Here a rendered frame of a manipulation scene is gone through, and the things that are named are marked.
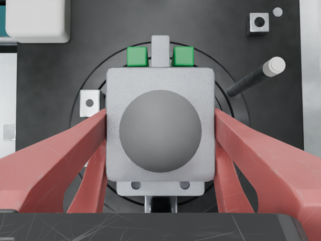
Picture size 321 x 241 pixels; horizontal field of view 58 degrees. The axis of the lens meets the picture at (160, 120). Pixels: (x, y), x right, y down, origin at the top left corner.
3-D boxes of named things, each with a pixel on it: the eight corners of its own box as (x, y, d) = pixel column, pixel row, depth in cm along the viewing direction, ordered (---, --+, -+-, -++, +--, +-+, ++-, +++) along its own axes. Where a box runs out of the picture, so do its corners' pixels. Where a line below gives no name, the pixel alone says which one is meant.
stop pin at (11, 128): (36, 139, 28) (16, 140, 24) (24, 140, 28) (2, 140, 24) (37, 125, 28) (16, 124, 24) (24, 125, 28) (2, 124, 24)
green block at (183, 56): (186, 81, 22) (194, 65, 17) (170, 81, 22) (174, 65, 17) (186, 65, 22) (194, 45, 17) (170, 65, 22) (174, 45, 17)
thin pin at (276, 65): (237, 96, 22) (286, 72, 14) (226, 96, 22) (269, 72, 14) (237, 86, 22) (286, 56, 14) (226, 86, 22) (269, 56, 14)
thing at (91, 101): (104, 118, 22) (100, 117, 20) (84, 118, 22) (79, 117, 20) (104, 92, 22) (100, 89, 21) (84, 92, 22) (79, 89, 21)
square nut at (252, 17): (264, 36, 24) (269, 31, 23) (246, 36, 24) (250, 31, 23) (264, 17, 24) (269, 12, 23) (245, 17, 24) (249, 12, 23)
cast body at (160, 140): (197, 185, 17) (222, 222, 10) (123, 185, 17) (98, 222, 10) (197, 46, 18) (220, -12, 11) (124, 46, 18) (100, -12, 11)
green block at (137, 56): (149, 81, 22) (146, 65, 17) (133, 81, 22) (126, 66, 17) (149, 65, 22) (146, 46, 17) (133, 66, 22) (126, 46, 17)
